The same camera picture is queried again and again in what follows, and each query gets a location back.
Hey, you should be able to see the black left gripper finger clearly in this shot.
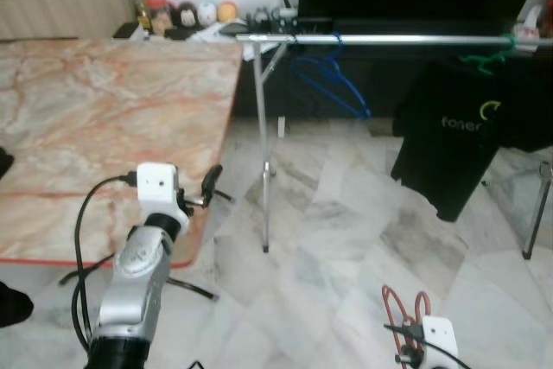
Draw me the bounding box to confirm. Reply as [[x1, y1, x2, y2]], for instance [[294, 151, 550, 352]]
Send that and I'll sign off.
[[200, 164, 225, 207]]

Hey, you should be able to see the red plastic hanger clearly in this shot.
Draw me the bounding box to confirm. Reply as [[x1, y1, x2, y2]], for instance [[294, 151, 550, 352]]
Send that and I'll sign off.
[[381, 285, 432, 358]]

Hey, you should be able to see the green plastic hanger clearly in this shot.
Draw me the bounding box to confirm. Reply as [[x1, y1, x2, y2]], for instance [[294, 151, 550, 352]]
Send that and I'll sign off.
[[458, 32, 519, 76]]

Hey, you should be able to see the marble top folding table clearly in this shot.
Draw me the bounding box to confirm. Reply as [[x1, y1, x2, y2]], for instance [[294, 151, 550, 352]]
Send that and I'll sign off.
[[0, 38, 245, 302]]

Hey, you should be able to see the white round plush toy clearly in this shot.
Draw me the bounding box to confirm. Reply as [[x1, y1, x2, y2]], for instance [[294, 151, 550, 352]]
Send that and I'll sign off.
[[197, 2, 218, 26]]

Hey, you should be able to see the black round plush toy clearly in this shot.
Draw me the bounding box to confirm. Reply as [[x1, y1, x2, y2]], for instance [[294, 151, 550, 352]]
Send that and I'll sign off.
[[171, 2, 199, 30]]

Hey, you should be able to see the black printed t-shirt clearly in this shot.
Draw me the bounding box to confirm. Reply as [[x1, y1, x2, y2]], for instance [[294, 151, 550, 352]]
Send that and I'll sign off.
[[391, 62, 519, 223]]

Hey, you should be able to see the red lid jar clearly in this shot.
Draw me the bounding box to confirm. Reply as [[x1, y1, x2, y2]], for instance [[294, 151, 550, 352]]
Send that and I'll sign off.
[[144, 0, 170, 38]]

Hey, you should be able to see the black TV cabinet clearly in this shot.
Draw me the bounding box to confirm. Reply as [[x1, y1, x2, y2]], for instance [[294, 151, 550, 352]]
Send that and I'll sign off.
[[112, 15, 553, 124]]

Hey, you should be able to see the silver metal clothes rack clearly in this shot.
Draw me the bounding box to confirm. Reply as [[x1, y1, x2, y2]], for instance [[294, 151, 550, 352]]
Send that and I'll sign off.
[[235, 32, 553, 260]]

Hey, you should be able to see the white tissue box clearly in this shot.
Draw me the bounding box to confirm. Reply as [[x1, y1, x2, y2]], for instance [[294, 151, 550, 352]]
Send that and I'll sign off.
[[516, 4, 549, 48]]

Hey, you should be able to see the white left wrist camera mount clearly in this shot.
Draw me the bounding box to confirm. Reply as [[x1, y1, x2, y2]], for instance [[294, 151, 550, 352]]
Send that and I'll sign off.
[[136, 162, 193, 219]]

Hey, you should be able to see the blue wire hanger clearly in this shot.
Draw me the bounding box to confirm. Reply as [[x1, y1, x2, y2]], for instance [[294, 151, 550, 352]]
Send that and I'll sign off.
[[289, 34, 373, 121]]

